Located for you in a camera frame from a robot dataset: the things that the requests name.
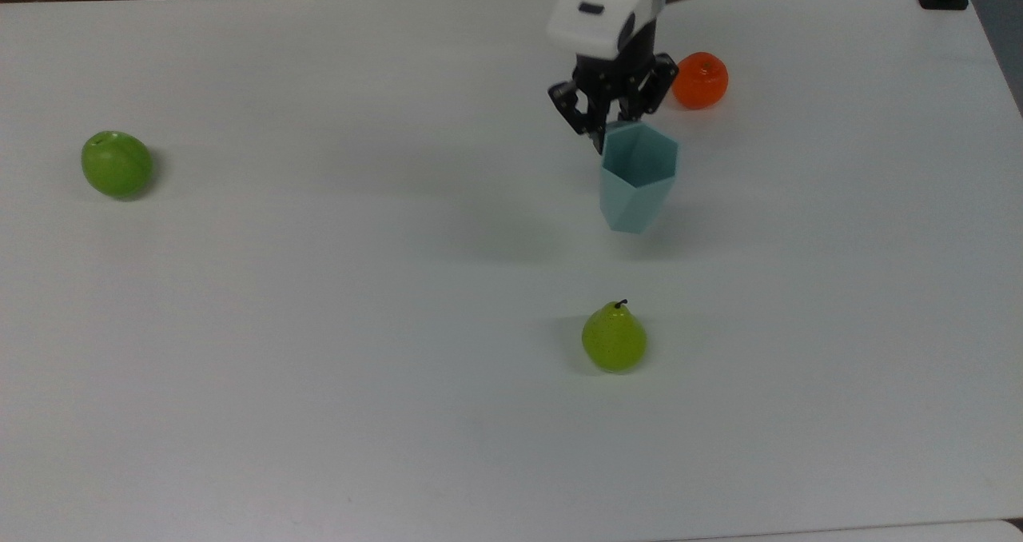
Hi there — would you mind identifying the green apple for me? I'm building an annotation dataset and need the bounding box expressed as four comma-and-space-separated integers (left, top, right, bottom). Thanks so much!
81, 130, 153, 201

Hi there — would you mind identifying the yellow-green pear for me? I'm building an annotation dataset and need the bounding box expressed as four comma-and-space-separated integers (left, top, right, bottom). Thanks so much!
581, 299, 647, 373

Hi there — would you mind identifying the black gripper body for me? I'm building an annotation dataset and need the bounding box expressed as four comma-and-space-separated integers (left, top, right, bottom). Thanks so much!
572, 16, 661, 122

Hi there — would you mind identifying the orange mandarin fruit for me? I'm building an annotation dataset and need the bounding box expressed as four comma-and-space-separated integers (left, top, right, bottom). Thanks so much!
671, 51, 730, 111

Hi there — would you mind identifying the light blue faceted mug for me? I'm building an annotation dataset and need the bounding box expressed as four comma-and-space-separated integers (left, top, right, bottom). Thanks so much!
599, 122, 680, 235

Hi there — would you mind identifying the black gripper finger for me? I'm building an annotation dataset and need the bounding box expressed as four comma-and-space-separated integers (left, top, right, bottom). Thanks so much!
619, 53, 679, 125
547, 80, 607, 156

